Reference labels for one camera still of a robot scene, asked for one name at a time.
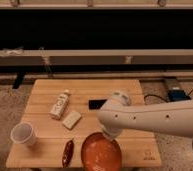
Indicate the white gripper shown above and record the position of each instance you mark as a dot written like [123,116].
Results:
[111,134]

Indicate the orange ceramic bowl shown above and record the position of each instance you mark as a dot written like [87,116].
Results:
[100,154]

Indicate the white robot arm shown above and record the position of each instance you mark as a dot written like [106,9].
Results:
[173,118]

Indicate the black rectangular object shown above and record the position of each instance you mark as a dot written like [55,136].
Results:
[96,104]

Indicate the beige rectangular block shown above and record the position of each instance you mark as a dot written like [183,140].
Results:
[71,119]

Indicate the red chili pepper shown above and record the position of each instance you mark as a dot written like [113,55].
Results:
[67,153]

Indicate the wooden table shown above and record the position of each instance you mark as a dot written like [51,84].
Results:
[52,135]

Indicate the white small bottle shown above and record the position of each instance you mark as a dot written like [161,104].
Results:
[60,105]

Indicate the blue box on floor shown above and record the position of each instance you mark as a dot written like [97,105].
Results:
[177,94]

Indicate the white plastic cup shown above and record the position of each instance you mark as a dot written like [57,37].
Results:
[23,133]

